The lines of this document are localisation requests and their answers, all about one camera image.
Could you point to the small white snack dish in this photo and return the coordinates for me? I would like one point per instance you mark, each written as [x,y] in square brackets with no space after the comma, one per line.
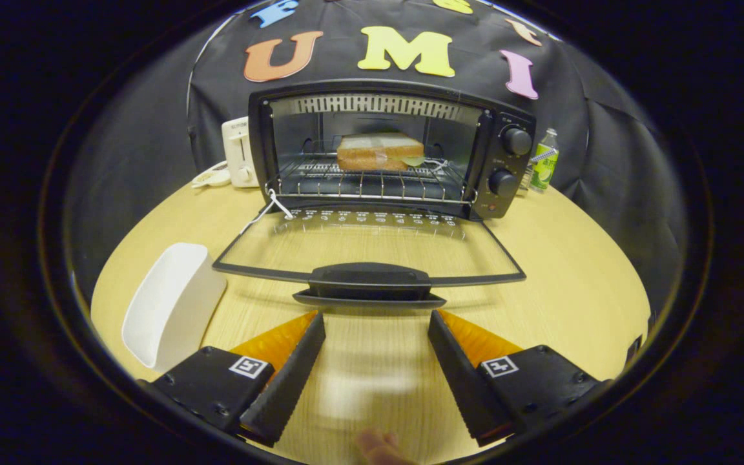
[214,175]

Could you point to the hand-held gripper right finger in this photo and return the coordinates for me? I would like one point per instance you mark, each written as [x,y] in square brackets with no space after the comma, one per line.
[459,381]

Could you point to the green label drink bottle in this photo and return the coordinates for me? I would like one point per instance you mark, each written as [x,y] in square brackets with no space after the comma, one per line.
[545,174]

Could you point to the black backdrop cloth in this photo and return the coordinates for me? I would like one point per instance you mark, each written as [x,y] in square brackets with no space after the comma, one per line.
[604,161]

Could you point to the black toaster oven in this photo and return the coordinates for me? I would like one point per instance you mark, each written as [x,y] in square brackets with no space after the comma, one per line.
[372,281]

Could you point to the white pop-up toaster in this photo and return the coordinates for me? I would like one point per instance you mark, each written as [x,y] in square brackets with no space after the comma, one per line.
[239,155]

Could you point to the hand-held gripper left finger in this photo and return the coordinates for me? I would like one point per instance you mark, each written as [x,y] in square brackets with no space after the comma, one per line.
[291,381]

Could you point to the white rectangular food tray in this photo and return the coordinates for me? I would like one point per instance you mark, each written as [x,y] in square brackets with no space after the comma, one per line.
[165,303]

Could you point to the brown bread sandwich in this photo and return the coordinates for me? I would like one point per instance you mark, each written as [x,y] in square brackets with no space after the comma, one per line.
[375,152]

